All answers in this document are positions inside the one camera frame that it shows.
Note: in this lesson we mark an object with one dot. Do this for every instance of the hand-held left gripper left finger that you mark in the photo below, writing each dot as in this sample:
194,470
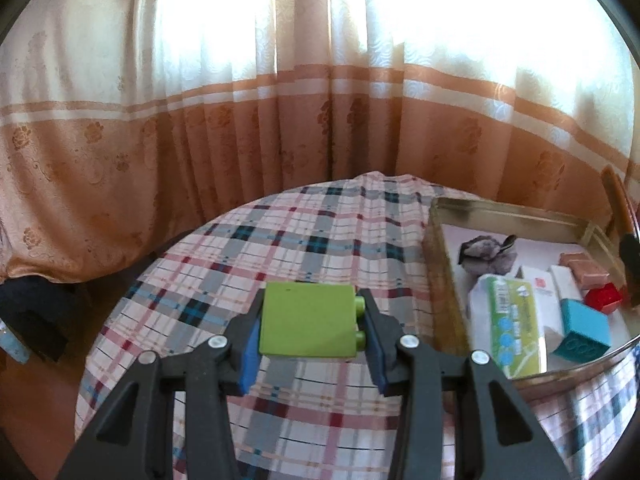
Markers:
250,360

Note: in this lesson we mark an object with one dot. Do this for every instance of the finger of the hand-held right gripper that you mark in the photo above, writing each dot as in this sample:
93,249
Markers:
632,270

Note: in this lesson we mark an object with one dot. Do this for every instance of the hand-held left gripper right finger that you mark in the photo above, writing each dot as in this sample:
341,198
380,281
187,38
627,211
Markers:
377,360

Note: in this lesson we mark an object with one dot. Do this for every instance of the red toy block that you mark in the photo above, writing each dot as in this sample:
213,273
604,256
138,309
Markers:
605,300

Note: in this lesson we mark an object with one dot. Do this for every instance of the copper coloured small box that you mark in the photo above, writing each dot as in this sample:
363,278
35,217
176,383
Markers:
585,267

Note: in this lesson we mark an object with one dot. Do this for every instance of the white charger plug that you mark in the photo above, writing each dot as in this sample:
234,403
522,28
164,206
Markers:
567,285

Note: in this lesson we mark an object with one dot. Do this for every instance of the green toy block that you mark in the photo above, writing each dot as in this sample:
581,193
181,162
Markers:
305,320

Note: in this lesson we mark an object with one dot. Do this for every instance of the brown comb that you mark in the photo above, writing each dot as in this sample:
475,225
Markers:
617,200

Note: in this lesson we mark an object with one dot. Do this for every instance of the blue toy block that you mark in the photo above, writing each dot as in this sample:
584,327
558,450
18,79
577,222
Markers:
585,330

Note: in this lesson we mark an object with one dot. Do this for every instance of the white cardboard box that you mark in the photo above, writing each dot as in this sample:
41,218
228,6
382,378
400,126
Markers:
542,295

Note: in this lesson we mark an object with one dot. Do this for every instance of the gold rectangular tin box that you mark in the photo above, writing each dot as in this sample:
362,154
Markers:
440,270

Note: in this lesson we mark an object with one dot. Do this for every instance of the clear box with green label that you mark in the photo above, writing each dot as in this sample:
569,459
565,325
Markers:
505,325

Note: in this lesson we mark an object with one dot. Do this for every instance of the grey sequined hair clip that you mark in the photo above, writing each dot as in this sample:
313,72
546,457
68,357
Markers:
487,255

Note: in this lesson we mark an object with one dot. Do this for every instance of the white paper liner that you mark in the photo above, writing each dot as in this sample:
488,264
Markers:
540,250

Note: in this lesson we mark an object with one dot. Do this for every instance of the dark cloth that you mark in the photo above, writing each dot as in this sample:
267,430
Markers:
35,315

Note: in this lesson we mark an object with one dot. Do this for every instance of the light blue patterned container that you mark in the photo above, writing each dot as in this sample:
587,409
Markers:
12,345

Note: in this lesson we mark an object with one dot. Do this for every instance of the cream and orange floral curtain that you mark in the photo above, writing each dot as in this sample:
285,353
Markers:
250,110

